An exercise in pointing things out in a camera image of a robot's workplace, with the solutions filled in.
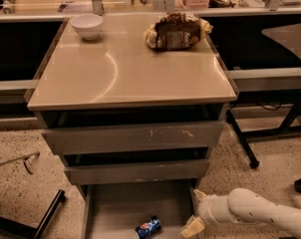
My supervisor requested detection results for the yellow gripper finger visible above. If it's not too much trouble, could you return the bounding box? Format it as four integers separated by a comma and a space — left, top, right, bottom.
180, 216, 205, 239

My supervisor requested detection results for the blue pepsi can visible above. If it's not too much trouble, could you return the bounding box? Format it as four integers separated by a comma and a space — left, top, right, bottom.
135, 216, 161, 239

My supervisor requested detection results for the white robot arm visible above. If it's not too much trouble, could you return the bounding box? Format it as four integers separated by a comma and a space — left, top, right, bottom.
180, 188, 301, 239

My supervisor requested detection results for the grey middle drawer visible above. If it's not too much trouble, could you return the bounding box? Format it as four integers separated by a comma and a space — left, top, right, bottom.
65, 159, 209, 185

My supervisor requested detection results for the grey drawer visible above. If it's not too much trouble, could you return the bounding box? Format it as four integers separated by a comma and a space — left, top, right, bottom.
43, 120, 224, 155
65, 159, 209, 185
81, 180, 196, 239

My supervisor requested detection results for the grey bottom drawer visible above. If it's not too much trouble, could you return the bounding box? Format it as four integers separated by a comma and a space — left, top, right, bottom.
81, 180, 196, 239

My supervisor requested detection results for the grey top drawer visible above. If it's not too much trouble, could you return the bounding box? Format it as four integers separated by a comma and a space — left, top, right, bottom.
43, 120, 224, 155

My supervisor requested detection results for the grey drawer cabinet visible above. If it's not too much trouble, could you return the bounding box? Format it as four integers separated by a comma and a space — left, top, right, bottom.
24, 13, 240, 239

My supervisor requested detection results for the grey metal floor tool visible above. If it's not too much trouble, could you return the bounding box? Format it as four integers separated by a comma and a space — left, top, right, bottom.
0, 151, 40, 174

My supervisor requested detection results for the black bar on floor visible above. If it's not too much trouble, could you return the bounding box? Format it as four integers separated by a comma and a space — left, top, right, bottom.
0, 190, 66, 239

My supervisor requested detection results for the grey side table top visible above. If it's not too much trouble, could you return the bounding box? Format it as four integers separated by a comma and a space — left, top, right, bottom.
261, 23, 301, 60

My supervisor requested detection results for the white ceramic bowl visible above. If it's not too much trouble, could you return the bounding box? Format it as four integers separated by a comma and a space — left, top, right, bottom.
71, 14, 103, 40

